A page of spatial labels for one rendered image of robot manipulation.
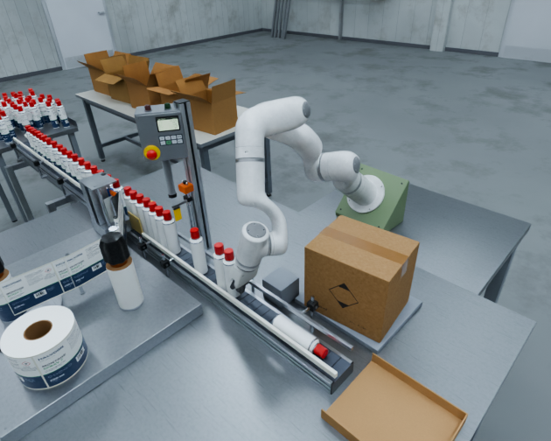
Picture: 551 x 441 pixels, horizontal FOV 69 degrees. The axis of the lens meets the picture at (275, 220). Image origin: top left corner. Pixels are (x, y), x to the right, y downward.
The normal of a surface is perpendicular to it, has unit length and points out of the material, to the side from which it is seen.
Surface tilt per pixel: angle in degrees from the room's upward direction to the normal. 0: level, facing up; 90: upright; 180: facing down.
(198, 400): 0
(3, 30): 90
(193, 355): 0
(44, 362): 90
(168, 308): 0
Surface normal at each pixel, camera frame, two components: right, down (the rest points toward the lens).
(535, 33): -0.69, 0.42
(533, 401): -0.04, -0.84
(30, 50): 0.72, 0.36
